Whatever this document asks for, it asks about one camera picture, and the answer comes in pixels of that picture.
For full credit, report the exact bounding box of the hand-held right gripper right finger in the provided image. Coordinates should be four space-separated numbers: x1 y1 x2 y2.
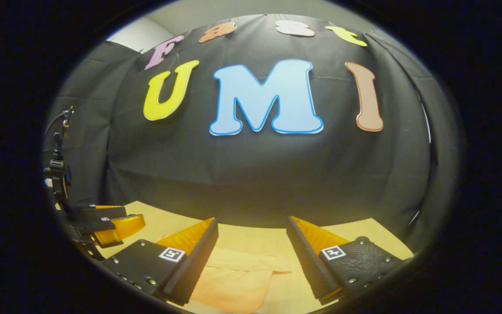
286 215 413 306

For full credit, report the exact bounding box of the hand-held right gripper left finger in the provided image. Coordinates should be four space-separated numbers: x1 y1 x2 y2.
101 217 219 307

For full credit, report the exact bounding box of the orange T-shirt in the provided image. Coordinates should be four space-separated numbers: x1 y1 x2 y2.
155 233 293 314

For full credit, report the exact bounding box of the black backdrop cloth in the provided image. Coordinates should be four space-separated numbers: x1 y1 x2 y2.
42 14 461 253

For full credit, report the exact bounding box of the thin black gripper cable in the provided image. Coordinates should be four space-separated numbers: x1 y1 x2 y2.
44 109 73 136

